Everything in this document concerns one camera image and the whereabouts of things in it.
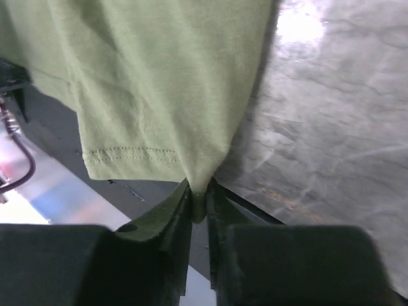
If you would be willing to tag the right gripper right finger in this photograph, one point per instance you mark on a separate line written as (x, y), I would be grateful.
(276, 264)

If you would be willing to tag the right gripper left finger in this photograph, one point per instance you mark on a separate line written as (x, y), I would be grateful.
(74, 265)

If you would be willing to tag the olive green tank top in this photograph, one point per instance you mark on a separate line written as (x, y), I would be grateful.
(175, 75)

